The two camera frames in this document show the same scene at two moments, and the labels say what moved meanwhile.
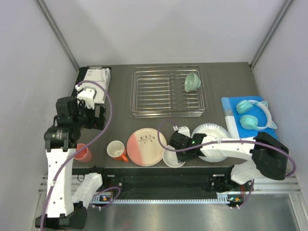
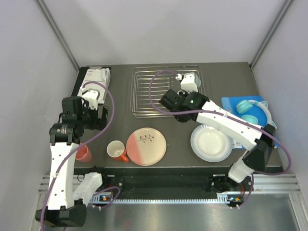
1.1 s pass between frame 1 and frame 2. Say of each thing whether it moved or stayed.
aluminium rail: stayed
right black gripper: moved
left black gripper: stayed
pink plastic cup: stayed
